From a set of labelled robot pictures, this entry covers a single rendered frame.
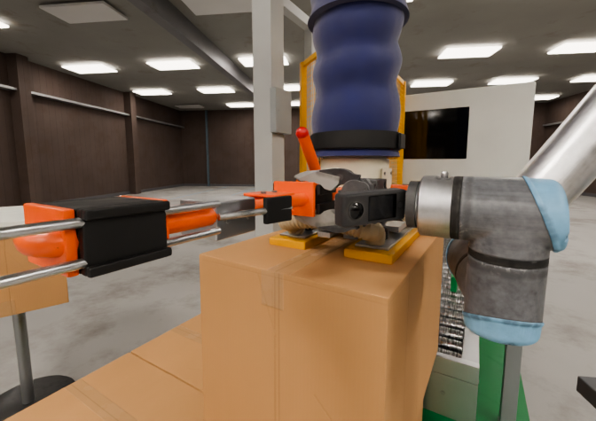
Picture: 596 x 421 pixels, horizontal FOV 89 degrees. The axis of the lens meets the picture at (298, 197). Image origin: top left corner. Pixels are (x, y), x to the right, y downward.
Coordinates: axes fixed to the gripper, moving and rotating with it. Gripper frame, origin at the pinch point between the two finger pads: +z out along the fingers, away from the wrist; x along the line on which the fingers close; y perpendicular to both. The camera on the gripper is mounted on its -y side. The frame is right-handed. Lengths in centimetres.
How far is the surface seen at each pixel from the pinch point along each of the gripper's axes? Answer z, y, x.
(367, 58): -5.9, 18.7, 28.2
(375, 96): -7.3, 20.5, 20.6
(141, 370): 69, 10, -66
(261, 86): 106, 129, 59
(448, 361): -23, 61, -60
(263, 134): 104, 129, 26
